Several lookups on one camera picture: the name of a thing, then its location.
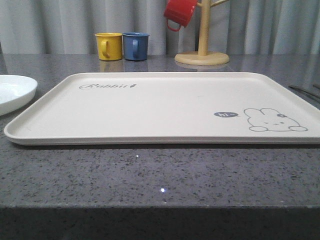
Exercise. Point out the white round plate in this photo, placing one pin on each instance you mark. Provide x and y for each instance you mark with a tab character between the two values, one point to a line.
15	92

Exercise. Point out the wooden mug tree stand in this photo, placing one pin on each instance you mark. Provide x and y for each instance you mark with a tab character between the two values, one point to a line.
204	57

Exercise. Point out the cream rabbit serving tray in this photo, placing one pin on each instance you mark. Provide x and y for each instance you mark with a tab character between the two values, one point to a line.
167	107

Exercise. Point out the blue enamel mug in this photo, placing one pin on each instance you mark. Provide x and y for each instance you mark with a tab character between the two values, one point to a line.
135	46

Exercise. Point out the yellow enamel mug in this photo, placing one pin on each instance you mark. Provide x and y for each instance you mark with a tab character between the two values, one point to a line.
109	46

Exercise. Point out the red enamel mug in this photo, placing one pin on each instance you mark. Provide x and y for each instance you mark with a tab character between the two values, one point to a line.
180	12

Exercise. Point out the grey curtain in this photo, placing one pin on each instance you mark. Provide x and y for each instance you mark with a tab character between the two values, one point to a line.
236	27

